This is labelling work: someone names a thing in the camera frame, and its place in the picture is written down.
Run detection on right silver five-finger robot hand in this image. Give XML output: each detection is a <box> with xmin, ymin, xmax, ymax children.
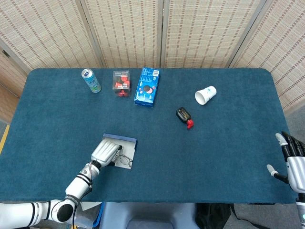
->
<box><xmin>266</xmin><ymin>131</ymin><xmax>305</xmax><ymax>193</ymax></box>

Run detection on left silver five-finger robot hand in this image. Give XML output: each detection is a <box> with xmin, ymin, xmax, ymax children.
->
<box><xmin>91</xmin><ymin>139</ymin><xmax>124</xmax><ymax>167</ymax></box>

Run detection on wire-frame eyeglasses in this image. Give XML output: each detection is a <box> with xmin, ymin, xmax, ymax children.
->
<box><xmin>115</xmin><ymin>149</ymin><xmax>133</xmax><ymax>167</ymax></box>

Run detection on blue grey glasses case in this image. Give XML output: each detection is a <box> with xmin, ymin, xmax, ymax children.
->
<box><xmin>102</xmin><ymin>133</ymin><xmax>138</xmax><ymax>170</ymax></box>

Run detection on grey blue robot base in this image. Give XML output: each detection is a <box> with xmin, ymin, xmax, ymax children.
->
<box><xmin>99</xmin><ymin>202</ymin><xmax>200</xmax><ymax>229</ymax></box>

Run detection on clear box of red caps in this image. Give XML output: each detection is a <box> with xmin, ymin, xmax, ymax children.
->
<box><xmin>112</xmin><ymin>70</ymin><xmax>132</xmax><ymax>98</ymax></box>

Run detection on blue cookie box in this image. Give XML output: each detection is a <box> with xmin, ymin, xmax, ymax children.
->
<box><xmin>133</xmin><ymin>67</ymin><xmax>161</xmax><ymax>107</ymax></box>

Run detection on blue plastic bin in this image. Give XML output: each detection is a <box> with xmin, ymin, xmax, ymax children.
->
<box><xmin>92</xmin><ymin>202</ymin><xmax>104</xmax><ymax>227</ymax></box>

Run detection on light blue drink can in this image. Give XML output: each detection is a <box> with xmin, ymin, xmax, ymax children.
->
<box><xmin>81</xmin><ymin>68</ymin><xmax>102</xmax><ymax>94</ymax></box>

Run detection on blue carpet table cover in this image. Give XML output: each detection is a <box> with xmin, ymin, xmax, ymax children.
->
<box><xmin>0</xmin><ymin>68</ymin><xmax>297</xmax><ymax>205</ymax></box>

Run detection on black red small gadget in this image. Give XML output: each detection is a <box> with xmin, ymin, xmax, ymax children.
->
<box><xmin>175</xmin><ymin>107</ymin><xmax>194</xmax><ymax>130</ymax></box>

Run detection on black bag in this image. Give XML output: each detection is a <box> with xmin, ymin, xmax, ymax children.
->
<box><xmin>195</xmin><ymin>202</ymin><xmax>239</xmax><ymax>229</ymax></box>

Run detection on yellow floor tape strip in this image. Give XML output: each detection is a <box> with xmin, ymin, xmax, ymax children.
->
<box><xmin>0</xmin><ymin>124</ymin><xmax>10</xmax><ymax>155</ymax></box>

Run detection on white paper cup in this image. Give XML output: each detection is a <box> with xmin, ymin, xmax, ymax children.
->
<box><xmin>194</xmin><ymin>85</ymin><xmax>217</xmax><ymax>106</ymax></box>

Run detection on woven bamboo screen panel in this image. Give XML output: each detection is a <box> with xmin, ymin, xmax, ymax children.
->
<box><xmin>0</xmin><ymin>0</ymin><xmax>105</xmax><ymax>72</ymax></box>
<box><xmin>161</xmin><ymin>0</ymin><xmax>267</xmax><ymax>69</ymax></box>
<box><xmin>228</xmin><ymin>0</ymin><xmax>305</xmax><ymax>115</ymax></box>
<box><xmin>80</xmin><ymin>0</ymin><xmax>167</xmax><ymax>69</ymax></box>
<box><xmin>0</xmin><ymin>50</ymin><xmax>28</xmax><ymax>125</ymax></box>

